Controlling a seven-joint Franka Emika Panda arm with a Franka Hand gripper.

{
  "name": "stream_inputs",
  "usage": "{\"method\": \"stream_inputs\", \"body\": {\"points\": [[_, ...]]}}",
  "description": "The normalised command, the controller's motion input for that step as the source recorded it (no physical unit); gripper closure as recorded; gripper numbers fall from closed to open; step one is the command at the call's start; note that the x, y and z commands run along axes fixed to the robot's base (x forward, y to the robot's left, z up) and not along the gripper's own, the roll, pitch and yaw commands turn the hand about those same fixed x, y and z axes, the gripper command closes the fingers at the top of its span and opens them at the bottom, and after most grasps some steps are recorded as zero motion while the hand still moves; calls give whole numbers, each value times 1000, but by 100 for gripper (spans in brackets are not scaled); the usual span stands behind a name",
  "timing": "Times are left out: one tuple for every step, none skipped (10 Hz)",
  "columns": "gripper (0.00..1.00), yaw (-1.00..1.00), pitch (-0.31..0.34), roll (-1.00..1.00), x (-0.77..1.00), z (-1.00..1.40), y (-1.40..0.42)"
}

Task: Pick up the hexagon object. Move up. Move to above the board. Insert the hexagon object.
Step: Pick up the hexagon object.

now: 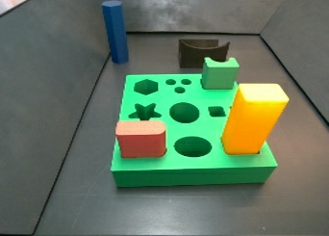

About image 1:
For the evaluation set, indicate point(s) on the black curved block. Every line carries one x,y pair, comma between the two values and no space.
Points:
195,49

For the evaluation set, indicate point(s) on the blue hexagonal prism peg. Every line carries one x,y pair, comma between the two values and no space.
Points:
117,30

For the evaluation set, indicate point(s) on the green notched block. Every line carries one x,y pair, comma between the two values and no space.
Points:
219,75

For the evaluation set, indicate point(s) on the red rounded block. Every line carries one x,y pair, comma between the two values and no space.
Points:
142,138

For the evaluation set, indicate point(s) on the green shape sorter board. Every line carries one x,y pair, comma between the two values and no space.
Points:
195,115

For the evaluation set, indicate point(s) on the yellow rounded rectangular block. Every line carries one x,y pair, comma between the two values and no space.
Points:
258,107

